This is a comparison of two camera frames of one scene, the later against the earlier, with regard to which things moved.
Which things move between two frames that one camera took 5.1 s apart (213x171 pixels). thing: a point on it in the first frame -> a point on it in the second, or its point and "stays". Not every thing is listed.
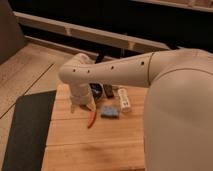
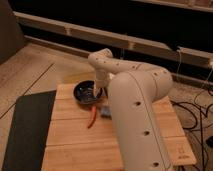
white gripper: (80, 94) -> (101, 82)
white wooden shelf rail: (76, 30) stays
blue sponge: (109, 111) stays
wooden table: (110, 144) stays
